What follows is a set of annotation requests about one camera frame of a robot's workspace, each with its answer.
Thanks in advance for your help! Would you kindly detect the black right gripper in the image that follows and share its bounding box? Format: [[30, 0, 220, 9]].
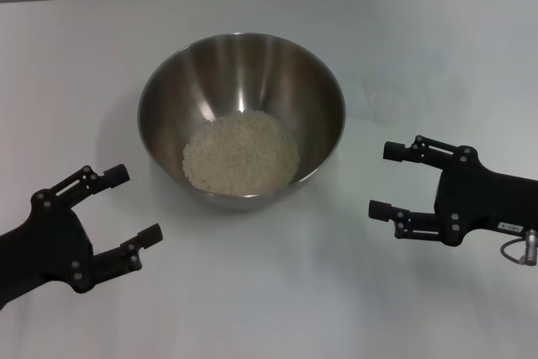
[[368, 135, 538, 247]]

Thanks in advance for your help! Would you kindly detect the right wrist cable connector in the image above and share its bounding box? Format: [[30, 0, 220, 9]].
[[499, 228, 538, 267]]

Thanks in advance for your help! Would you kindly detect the stainless steel mixing bowl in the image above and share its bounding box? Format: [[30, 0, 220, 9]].
[[137, 31, 346, 212]]

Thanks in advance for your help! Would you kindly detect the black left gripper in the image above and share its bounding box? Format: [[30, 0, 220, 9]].
[[0, 162, 165, 312]]

